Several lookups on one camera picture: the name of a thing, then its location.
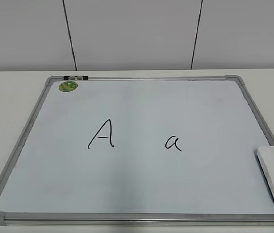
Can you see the black and grey frame clip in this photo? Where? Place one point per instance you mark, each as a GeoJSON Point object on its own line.
{"type": "Point", "coordinates": [66, 78]}

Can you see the round green magnet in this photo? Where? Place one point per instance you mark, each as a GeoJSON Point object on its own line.
{"type": "Point", "coordinates": [68, 86]}

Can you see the white board with grey frame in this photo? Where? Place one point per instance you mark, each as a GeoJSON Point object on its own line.
{"type": "Point", "coordinates": [140, 150]}

